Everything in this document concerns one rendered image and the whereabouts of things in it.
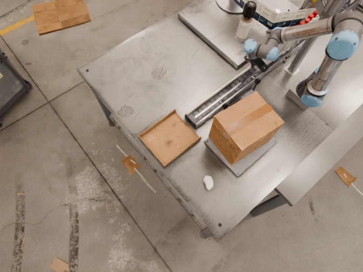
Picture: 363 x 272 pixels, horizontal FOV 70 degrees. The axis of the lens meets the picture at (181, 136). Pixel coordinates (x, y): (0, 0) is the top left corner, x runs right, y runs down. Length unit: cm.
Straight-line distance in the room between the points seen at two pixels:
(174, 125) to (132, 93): 39
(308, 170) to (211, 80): 87
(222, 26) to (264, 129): 103
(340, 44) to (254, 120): 51
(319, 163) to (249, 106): 61
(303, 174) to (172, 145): 83
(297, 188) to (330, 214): 105
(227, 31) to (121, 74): 87
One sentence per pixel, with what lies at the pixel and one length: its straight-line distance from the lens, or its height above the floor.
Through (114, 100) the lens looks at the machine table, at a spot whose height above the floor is 83.
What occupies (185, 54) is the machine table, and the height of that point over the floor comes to 83.
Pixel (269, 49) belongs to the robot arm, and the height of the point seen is 125.
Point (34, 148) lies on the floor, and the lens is 287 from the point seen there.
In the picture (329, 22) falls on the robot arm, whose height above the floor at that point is 145.
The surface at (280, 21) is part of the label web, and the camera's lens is 219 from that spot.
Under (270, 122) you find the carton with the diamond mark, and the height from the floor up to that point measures 112.
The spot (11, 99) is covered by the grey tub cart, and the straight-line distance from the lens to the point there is 302.
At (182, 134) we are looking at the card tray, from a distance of 167.
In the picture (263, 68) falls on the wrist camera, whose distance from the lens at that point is 177.
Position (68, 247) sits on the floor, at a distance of 252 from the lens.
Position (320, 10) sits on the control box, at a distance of 182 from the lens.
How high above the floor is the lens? 236
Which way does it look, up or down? 66 degrees down
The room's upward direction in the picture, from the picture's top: 3 degrees clockwise
